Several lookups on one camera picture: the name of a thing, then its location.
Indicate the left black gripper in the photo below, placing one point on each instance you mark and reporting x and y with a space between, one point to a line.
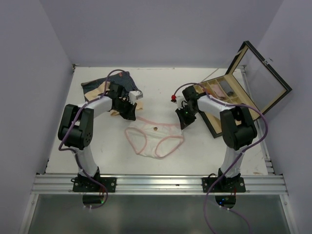
130 114

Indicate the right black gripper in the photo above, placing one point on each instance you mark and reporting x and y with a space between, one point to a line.
184 121

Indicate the white pink-trimmed underwear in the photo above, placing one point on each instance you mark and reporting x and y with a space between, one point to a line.
152 139

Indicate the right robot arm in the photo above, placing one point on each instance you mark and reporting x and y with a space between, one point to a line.
237 126

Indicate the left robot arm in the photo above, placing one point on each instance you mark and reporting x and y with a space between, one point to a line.
76 130

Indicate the beige underwear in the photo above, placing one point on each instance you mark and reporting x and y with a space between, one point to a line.
97 91

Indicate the rolled pink underwear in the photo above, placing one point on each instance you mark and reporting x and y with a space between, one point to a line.
219 93

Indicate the rolled grey underwear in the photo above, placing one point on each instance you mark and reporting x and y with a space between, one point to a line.
226 87

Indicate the blue striped boxer shorts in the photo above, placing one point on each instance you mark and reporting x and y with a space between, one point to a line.
123 79

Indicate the black wooden compartment box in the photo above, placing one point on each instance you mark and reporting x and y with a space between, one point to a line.
253 80

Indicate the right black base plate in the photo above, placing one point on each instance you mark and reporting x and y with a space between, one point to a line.
225 185

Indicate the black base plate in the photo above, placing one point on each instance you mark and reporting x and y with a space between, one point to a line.
111 185
225 185

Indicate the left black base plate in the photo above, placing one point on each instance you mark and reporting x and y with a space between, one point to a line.
111 185

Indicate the aluminium mounting rail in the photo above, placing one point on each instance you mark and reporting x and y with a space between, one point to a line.
60 184

